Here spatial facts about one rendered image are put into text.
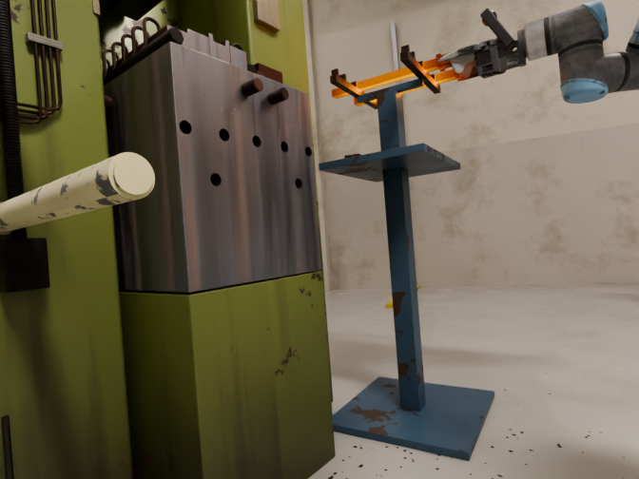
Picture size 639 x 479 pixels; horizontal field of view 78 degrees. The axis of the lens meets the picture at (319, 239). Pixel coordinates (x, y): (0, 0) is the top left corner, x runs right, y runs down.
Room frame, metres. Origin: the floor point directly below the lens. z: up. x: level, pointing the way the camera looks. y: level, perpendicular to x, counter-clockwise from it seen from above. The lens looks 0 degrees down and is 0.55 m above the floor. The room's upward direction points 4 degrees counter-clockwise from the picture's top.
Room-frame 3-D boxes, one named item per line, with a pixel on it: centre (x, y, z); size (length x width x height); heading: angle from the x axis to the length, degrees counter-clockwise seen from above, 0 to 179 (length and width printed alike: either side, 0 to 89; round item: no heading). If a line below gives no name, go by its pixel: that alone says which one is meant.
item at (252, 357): (1.02, 0.34, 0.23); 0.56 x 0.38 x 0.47; 52
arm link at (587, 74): (0.95, -0.67, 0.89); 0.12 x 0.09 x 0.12; 86
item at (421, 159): (1.20, -0.25, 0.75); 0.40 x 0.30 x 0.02; 148
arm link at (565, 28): (0.96, -0.65, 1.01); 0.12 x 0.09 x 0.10; 56
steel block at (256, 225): (1.02, 0.34, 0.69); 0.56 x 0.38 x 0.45; 52
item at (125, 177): (0.51, 0.34, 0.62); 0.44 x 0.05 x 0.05; 52
